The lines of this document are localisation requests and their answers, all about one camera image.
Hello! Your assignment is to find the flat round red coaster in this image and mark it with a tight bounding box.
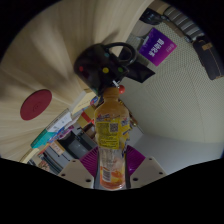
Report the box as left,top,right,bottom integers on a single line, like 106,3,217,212
19,88,53,121

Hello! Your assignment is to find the black office chair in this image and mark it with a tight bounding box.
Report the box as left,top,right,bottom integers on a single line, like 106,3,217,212
127,60,156,85

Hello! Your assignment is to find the clear bottle with yellow label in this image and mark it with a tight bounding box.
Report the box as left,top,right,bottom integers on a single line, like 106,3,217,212
93,86,131,191

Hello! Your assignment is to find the teal book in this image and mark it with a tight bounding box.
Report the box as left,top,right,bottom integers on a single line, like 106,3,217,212
30,129,58,149

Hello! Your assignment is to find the cream notepad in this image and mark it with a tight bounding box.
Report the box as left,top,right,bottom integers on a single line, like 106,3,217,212
68,91,98,116

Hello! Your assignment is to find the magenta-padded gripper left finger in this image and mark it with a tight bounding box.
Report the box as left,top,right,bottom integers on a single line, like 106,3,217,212
58,145,100,189

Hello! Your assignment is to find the black bag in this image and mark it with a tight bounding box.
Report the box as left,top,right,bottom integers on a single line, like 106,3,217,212
193,35,224,81

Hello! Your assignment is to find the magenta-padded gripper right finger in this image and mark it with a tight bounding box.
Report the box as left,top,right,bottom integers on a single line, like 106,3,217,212
125,145,167,189

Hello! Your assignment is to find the grey striped cushion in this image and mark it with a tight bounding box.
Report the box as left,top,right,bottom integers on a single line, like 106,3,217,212
164,5,205,42

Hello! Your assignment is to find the black mug with coloured dots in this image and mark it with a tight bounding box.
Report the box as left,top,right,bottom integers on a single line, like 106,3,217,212
73,41,138,96

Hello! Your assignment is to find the yellow gift box, red ribbon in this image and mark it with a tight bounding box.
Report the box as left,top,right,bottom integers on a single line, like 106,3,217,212
78,105,97,128

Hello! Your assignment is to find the white booklet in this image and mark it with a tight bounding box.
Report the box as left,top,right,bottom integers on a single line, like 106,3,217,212
46,111,73,133

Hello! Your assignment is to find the red-tipped stick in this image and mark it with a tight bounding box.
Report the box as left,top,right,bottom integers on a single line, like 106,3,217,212
113,79,127,95

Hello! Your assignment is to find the purple sign card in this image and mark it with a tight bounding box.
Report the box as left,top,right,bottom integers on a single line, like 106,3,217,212
138,27,178,67

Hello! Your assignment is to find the wooden shelf unit with trophies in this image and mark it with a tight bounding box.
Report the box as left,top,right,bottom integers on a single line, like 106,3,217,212
43,128,99,168

